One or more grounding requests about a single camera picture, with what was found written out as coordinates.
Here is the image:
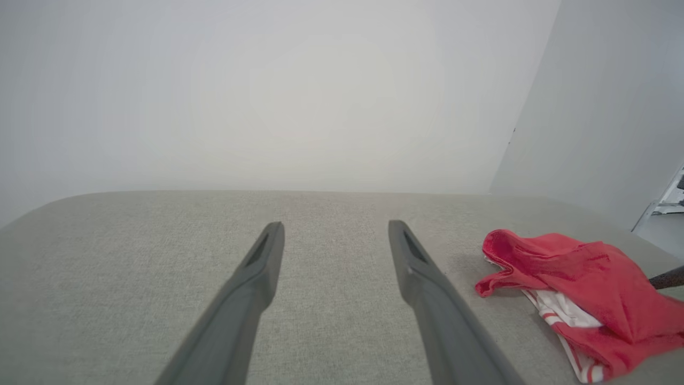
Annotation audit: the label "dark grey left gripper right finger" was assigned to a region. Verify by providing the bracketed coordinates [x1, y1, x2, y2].
[388, 220, 527, 385]

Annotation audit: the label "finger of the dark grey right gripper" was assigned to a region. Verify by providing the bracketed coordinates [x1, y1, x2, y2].
[649, 265, 684, 290]

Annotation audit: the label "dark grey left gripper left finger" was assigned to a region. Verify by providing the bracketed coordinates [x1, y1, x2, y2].
[154, 221, 286, 385]

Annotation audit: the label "red and white shirt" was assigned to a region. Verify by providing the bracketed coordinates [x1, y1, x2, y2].
[475, 229, 684, 384]

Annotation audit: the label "grey fabric sofa cushion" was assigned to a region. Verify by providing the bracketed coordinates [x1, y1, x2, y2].
[0, 190, 684, 385]

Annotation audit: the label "white partition panel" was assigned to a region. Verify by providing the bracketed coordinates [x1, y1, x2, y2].
[488, 0, 684, 232]

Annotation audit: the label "white metal frame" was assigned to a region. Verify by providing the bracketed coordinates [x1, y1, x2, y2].
[632, 165, 684, 233]

